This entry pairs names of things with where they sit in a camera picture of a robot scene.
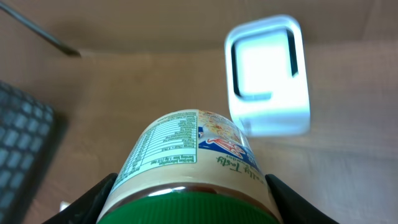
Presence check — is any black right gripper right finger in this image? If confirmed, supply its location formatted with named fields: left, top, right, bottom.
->
left=265, top=174, right=338, bottom=224

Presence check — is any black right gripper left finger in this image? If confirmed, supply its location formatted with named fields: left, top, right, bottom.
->
left=43, top=173, right=118, bottom=224

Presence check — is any green lid white jar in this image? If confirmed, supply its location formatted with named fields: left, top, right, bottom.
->
left=97, top=109, right=282, bottom=223

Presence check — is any white barcode scanner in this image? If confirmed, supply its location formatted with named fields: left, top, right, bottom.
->
left=224, top=14, right=310, bottom=137

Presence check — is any dark grey plastic mesh basket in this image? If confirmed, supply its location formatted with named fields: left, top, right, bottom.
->
left=1, top=81, right=55, bottom=223

